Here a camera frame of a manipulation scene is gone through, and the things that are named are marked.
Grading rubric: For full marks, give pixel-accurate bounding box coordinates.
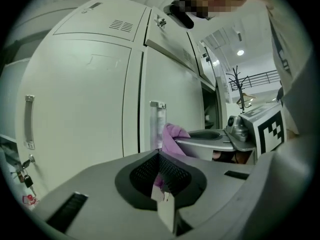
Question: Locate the black metal railing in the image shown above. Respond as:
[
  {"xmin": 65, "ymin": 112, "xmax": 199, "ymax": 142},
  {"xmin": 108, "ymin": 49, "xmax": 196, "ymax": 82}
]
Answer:
[{"xmin": 229, "ymin": 70, "xmax": 280, "ymax": 91}]

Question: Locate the black head-mounted camera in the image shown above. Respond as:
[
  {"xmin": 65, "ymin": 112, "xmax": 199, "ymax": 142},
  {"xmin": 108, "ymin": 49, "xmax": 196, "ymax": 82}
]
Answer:
[{"xmin": 163, "ymin": 1, "xmax": 195, "ymax": 30}]

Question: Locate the clear jug with red handle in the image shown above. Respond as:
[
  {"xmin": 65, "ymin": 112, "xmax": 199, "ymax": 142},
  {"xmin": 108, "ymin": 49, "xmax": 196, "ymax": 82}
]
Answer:
[{"xmin": 21, "ymin": 193, "xmax": 39, "ymax": 207}]

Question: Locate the black coat rack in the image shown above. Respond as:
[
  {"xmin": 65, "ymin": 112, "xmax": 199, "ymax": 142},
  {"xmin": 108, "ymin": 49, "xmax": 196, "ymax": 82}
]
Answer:
[{"xmin": 225, "ymin": 67, "xmax": 251, "ymax": 114}]

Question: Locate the purple cloth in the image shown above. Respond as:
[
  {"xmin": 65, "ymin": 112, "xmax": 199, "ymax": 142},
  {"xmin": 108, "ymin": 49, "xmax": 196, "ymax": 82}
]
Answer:
[{"xmin": 153, "ymin": 122, "xmax": 193, "ymax": 203}]

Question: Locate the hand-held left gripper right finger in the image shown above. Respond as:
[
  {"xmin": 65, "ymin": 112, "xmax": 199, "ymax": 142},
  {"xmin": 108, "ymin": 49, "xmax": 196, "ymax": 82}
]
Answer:
[{"xmin": 158, "ymin": 150, "xmax": 254, "ymax": 238}]

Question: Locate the white cabinet door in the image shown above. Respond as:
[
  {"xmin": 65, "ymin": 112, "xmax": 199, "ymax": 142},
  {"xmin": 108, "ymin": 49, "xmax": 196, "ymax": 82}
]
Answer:
[{"xmin": 139, "ymin": 46, "xmax": 205, "ymax": 157}]

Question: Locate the key bunch with padlock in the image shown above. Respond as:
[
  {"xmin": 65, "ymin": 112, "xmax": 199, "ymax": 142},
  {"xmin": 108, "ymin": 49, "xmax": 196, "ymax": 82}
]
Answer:
[{"xmin": 14, "ymin": 153, "xmax": 35, "ymax": 189}]

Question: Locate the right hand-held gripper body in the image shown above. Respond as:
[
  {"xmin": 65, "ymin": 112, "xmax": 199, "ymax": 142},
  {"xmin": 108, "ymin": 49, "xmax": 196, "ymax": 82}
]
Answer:
[{"xmin": 224, "ymin": 102, "xmax": 288, "ymax": 165}]

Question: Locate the cream t-shirt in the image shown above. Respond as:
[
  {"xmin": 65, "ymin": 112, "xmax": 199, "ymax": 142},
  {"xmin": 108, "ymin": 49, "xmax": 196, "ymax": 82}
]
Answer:
[{"xmin": 266, "ymin": 0, "xmax": 316, "ymax": 135}]

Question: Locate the plastic-wrapped panel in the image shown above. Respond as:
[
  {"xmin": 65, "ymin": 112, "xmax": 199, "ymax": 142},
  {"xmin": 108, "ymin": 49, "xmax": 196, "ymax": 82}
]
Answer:
[{"xmin": 216, "ymin": 75, "xmax": 232, "ymax": 105}]

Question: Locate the person's right forearm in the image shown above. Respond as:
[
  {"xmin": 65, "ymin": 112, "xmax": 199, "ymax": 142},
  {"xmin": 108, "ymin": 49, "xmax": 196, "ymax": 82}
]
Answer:
[{"xmin": 284, "ymin": 126, "xmax": 301, "ymax": 142}]

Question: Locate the white board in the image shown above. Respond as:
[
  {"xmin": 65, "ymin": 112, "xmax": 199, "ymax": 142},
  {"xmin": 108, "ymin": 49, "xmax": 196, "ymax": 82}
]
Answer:
[{"xmin": 0, "ymin": 57, "xmax": 31, "ymax": 145}]

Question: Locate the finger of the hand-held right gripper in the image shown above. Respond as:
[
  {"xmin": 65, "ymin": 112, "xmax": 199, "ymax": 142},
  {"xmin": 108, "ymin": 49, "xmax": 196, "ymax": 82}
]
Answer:
[
  {"xmin": 187, "ymin": 129, "xmax": 230, "ymax": 142},
  {"xmin": 173, "ymin": 136, "xmax": 236, "ymax": 161}
]

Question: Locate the wooden clothes hanger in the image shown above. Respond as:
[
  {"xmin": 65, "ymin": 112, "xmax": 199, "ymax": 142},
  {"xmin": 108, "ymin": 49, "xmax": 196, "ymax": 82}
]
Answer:
[{"xmin": 236, "ymin": 92, "xmax": 257, "ymax": 108}]

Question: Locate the white metal locker cabinet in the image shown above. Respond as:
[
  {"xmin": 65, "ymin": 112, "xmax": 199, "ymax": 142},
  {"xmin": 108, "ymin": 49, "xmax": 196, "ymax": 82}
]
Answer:
[{"xmin": 14, "ymin": 0, "xmax": 223, "ymax": 205}]

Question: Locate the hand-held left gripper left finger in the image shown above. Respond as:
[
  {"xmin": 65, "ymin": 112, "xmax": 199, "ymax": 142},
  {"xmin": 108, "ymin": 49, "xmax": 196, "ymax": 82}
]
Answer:
[{"xmin": 31, "ymin": 149, "xmax": 174, "ymax": 240}]

